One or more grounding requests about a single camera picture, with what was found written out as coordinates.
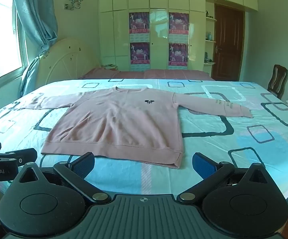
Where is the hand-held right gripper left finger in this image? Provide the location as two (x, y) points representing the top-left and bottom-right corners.
(12, 152), (112, 203)

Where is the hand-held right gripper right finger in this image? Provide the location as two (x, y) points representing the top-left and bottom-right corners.
(177, 152), (277, 202)

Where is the pink sweatshirt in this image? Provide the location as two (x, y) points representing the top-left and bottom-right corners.
(18, 86), (253, 168)

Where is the patterned light blue bed sheet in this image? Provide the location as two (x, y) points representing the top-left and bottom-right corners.
(0, 78), (288, 212)

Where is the stack of books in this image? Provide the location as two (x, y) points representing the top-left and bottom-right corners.
(100, 64), (120, 71)

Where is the cream bed headboard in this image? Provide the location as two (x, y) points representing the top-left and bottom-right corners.
(36, 38), (101, 88)

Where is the window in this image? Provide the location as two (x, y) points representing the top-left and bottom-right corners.
(0, 0), (26, 82)

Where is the dark wooden chair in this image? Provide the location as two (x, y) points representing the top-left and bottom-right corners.
(267, 65), (288, 99)

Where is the white corner shelf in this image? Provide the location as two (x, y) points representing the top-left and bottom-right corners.
(204, 9), (217, 66)

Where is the brown wooden door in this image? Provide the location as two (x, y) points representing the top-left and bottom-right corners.
(210, 4), (245, 81)

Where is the blue curtain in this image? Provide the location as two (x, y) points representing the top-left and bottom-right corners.
(11, 0), (60, 96)

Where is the cream glossy wardrobe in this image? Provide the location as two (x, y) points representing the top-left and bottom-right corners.
(98, 0), (256, 71)

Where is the pink wall poster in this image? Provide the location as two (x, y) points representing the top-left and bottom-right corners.
(129, 12), (150, 34)
(130, 42), (150, 65)
(168, 12), (189, 35)
(168, 43), (189, 70)

